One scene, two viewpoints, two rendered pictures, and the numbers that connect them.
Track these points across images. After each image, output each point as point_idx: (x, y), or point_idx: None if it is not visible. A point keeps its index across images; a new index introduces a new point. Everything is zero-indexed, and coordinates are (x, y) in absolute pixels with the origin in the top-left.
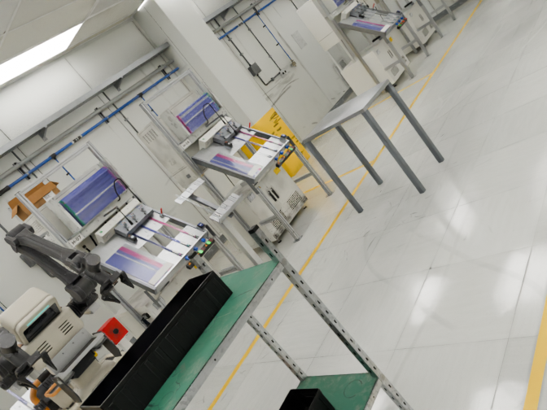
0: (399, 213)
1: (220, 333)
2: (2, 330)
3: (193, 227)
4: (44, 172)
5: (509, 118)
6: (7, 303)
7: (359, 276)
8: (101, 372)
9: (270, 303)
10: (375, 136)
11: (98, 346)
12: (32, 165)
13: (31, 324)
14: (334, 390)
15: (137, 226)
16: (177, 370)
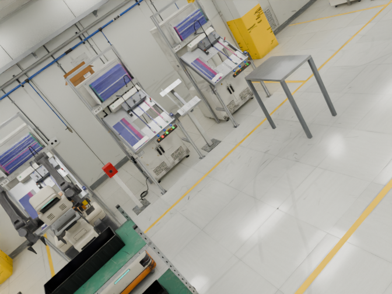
0: (289, 147)
1: (105, 277)
2: (23, 223)
3: (167, 114)
4: (94, 39)
5: (391, 102)
6: (67, 119)
7: (246, 185)
8: (79, 228)
9: (202, 171)
10: (319, 53)
11: (76, 220)
12: (86, 34)
13: (43, 207)
14: (177, 286)
15: (135, 105)
16: (86, 284)
